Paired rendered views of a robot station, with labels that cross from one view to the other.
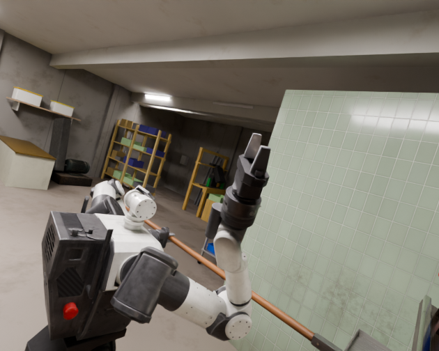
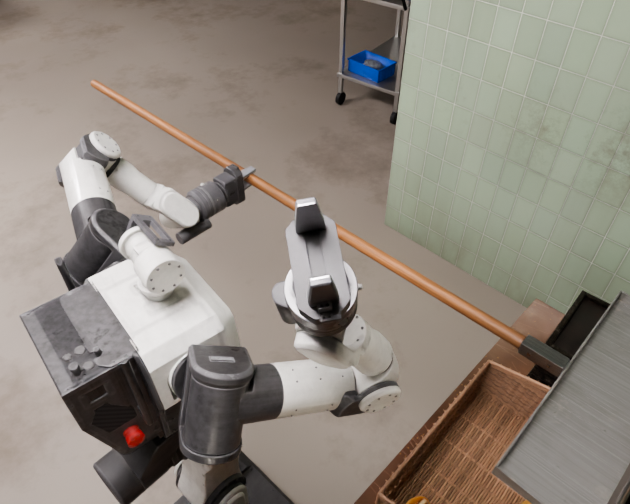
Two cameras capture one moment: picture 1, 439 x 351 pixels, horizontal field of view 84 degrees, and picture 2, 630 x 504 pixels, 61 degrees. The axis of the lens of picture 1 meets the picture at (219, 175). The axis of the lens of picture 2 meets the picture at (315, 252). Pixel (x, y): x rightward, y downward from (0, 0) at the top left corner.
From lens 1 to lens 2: 46 cm
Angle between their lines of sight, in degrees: 42
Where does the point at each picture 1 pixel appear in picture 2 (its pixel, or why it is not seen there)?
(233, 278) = not seen: hidden behind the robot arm
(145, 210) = (165, 279)
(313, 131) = not seen: outside the picture
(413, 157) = not seen: outside the picture
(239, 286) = (364, 364)
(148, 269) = (208, 404)
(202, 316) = (317, 408)
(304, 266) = (552, 106)
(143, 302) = (220, 444)
